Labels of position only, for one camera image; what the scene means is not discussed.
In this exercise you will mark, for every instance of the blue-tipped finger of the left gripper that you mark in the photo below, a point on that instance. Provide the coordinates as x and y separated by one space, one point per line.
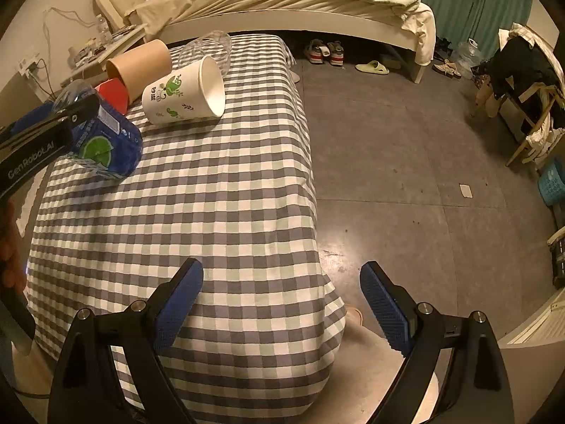
42 112

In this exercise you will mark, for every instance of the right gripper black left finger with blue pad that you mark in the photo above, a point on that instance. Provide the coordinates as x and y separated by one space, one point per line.
86 387

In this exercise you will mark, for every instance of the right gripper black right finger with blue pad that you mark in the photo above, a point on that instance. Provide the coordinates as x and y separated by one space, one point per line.
476 387

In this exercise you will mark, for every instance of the blue labelled plastic bottle cup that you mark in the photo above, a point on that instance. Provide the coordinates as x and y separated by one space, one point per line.
108 144

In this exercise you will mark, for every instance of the pink paper cup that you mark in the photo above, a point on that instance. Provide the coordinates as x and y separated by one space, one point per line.
115 93

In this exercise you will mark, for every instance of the brown kraft paper cup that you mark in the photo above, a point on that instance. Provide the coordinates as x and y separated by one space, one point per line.
139 67

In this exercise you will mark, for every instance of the white paper cup green print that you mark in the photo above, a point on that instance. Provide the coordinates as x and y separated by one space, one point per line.
191 92

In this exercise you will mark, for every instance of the clear plastic cup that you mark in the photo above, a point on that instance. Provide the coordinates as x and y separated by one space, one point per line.
217 44

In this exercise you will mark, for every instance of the person's left hand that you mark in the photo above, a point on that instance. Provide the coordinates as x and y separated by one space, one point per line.
12 268

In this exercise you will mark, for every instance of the white bedside table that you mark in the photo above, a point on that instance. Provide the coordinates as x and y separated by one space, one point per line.
94 71

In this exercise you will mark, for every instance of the white paper scrap on floor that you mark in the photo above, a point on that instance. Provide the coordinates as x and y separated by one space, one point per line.
466 191

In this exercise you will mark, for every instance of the grey checkered tablecloth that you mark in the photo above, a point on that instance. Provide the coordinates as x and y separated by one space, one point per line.
237 194

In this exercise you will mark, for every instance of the teal plastic basket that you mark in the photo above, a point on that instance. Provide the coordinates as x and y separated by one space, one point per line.
551 184

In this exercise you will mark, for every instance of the left sneaker under bed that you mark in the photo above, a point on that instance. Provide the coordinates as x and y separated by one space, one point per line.
316 52

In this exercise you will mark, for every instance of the sneaker under bed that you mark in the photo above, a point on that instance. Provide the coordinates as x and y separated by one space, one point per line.
336 53
316 52

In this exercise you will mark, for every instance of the right sneaker under bed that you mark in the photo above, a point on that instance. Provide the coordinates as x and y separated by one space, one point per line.
336 53

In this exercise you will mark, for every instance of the wooden chair with clothes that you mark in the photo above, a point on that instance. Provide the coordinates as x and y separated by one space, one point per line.
525 72

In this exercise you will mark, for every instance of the beige shoes by curtain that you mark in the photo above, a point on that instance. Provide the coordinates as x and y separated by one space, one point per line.
448 69

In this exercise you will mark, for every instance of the green slipper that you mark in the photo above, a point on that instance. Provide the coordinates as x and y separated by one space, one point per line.
373 67

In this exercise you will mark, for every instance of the large clear water jug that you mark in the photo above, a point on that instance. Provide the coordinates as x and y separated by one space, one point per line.
468 54

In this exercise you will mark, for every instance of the white wall power strip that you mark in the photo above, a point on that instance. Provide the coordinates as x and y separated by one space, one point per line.
27 64

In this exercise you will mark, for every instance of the white bed frame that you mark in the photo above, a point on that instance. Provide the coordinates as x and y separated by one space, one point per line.
407 24

